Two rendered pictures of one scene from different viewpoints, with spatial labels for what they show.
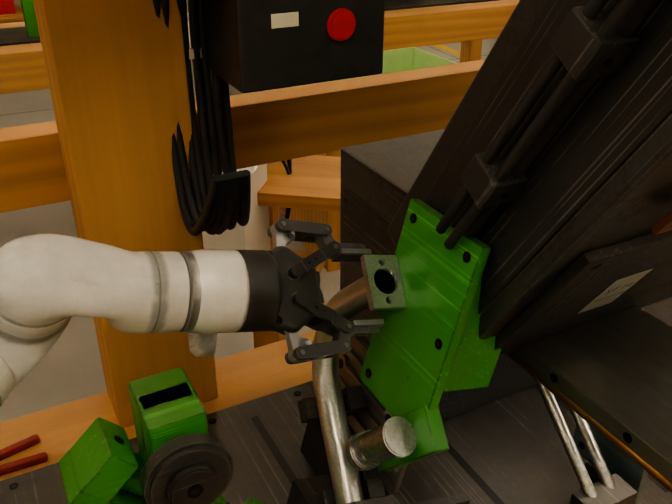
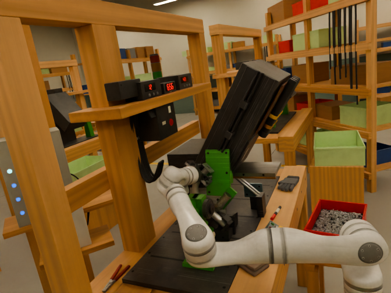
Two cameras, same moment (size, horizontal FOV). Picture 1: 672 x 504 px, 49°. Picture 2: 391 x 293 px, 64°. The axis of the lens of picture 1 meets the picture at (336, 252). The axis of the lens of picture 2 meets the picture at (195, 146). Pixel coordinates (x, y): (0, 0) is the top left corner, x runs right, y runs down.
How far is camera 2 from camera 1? 0.89 m
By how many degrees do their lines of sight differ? 37
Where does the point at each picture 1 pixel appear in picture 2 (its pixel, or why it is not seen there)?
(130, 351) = (138, 225)
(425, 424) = (231, 190)
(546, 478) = (241, 208)
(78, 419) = (124, 258)
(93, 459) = not seen: hidden behind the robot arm
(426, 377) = (226, 181)
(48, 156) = (105, 177)
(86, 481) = not seen: hidden behind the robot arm
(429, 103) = (167, 144)
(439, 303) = (223, 165)
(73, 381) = not seen: outside the picture
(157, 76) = (133, 145)
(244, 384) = (158, 231)
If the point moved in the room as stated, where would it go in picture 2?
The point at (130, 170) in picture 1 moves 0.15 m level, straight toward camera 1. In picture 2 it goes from (132, 171) to (157, 173)
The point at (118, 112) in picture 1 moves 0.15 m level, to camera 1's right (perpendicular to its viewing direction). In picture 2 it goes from (128, 156) to (158, 146)
